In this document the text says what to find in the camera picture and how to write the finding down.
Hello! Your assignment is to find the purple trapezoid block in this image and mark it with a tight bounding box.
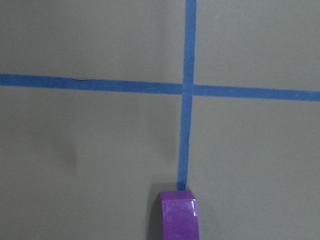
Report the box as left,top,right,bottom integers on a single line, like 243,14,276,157
159,190,200,240

